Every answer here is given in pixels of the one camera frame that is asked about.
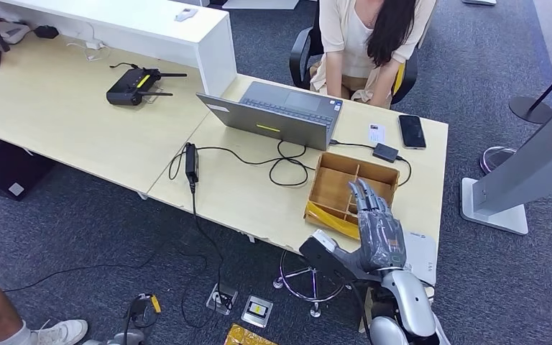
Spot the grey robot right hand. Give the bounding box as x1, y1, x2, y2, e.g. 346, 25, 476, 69
340, 178, 408, 274

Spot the wooden divided box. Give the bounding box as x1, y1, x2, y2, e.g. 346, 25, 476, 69
303, 152, 401, 242

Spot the white ID card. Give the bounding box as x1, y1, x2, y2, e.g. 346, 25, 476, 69
368, 122, 387, 145

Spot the grey card reader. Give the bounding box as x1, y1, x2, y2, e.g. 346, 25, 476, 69
402, 231, 438, 287

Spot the black USB hub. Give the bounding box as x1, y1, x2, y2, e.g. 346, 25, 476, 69
372, 142, 400, 165

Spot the chrome stool base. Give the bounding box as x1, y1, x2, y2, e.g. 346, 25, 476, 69
272, 249, 356, 319
479, 145, 518, 175

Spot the black smartphone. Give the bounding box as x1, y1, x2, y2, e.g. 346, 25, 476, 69
398, 114, 428, 150

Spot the metal floor socket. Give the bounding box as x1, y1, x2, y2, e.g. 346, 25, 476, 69
241, 295, 275, 329

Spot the grey laptop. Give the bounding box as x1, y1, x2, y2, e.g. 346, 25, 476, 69
195, 80, 344, 152

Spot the yellow floor tape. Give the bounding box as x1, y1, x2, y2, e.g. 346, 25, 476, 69
224, 323, 280, 345

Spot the clear lid floor socket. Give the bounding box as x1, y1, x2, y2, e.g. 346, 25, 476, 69
205, 282, 239, 316

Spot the grey kiosk white base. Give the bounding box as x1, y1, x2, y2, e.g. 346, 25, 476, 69
460, 86, 552, 236

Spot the black office chair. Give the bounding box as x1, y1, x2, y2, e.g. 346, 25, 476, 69
288, 26, 420, 106

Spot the black power brick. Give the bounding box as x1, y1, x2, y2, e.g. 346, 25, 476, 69
184, 142, 201, 194

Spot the white furniture panel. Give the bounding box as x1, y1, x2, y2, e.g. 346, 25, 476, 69
222, 0, 302, 11

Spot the white reception counter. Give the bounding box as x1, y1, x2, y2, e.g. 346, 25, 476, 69
0, 0, 238, 98

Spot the white sneaker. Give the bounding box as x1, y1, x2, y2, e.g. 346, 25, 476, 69
30, 318, 90, 345

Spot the black computer case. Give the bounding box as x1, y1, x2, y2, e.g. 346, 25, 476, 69
0, 138, 58, 202

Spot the small black adapter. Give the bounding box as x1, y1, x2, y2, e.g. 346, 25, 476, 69
33, 24, 61, 40

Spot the white plastic device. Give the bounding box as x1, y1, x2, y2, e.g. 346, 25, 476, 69
0, 19, 32, 45

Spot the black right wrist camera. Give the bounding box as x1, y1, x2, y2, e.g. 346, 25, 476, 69
298, 229, 369, 282

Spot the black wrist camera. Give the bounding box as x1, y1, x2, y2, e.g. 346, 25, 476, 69
298, 229, 369, 282
126, 293, 162, 329

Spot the black right camera cable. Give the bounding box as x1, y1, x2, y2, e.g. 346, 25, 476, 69
347, 278, 374, 345

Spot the curved black hub cable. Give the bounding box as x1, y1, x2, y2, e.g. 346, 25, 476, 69
395, 156, 413, 188

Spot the short black hub cable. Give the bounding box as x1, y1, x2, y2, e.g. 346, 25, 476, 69
328, 139, 376, 150

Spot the black laptop charger cable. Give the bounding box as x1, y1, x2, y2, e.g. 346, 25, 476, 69
167, 139, 315, 188

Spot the black power cord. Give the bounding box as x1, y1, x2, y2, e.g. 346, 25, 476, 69
177, 183, 234, 331

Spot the black stanchion post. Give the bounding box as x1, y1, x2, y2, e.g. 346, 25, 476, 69
508, 55, 552, 125

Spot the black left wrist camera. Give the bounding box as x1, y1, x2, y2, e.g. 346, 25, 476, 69
126, 293, 162, 329

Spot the long black cable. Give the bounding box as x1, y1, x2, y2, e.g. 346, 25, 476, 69
1, 235, 162, 294

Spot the black wireless router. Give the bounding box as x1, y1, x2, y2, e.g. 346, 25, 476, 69
106, 65, 188, 106

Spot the white charger with cable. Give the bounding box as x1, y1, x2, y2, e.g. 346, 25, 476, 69
66, 24, 113, 63

